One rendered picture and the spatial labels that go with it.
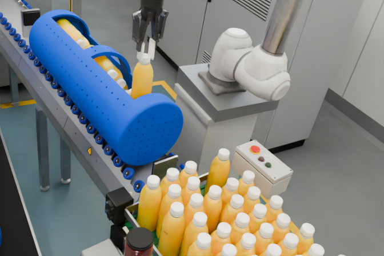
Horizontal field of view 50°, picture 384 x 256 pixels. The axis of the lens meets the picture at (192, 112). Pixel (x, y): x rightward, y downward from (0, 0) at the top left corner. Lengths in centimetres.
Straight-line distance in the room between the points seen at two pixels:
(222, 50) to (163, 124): 48
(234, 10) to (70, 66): 184
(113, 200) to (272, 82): 78
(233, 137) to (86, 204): 115
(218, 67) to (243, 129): 36
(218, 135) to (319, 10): 124
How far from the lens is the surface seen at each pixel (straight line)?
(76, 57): 176
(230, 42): 181
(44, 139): 257
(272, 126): 317
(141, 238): 98
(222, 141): 199
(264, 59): 169
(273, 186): 148
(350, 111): 424
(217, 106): 181
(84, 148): 180
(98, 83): 160
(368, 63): 407
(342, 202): 327
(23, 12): 249
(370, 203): 339
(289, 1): 162
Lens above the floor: 202
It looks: 34 degrees down
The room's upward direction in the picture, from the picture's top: 11 degrees clockwise
